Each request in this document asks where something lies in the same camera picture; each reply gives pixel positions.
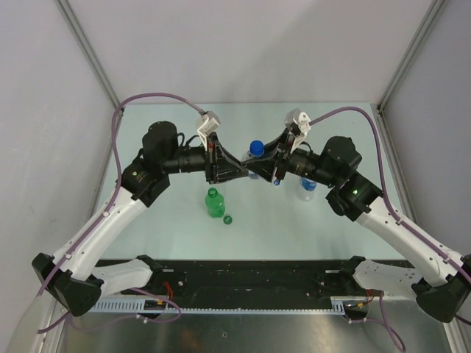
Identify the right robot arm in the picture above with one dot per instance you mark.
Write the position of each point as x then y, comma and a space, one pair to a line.
438, 279

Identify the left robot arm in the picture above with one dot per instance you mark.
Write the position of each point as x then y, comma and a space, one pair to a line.
71, 274

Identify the blue label bottle white cap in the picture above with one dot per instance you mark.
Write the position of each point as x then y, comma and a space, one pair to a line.
307, 189

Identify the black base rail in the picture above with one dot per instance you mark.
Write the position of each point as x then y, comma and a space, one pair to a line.
264, 282

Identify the aluminium frame post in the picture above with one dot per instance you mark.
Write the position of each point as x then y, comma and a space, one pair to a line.
75, 27
422, 33

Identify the green bottle cap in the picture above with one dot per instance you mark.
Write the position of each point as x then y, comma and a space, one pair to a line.
228, 219

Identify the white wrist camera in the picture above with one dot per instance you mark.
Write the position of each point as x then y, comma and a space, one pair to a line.
298, 124
207, 123

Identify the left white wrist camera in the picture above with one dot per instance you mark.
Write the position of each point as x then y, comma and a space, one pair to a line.
207, 123

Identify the clear bottle blue cap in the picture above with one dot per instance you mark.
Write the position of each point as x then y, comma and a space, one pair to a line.
256, 150

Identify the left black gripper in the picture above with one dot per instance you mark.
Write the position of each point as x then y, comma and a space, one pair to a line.
215, 169

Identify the grey slotted cable duct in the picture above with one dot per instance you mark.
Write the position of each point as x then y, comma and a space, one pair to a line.
146, 305

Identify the left aluminium frame post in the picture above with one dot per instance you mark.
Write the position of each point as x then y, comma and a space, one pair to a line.
75, 27

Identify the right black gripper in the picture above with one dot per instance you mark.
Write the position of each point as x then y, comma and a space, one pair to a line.
266, 169

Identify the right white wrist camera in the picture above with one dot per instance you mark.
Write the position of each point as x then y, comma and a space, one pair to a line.
298, 124

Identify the right aluminium frame post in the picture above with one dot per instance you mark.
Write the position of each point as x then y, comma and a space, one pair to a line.
422, 33

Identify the green plastic bottle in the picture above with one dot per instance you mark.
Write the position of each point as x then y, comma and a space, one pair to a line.
214, 202

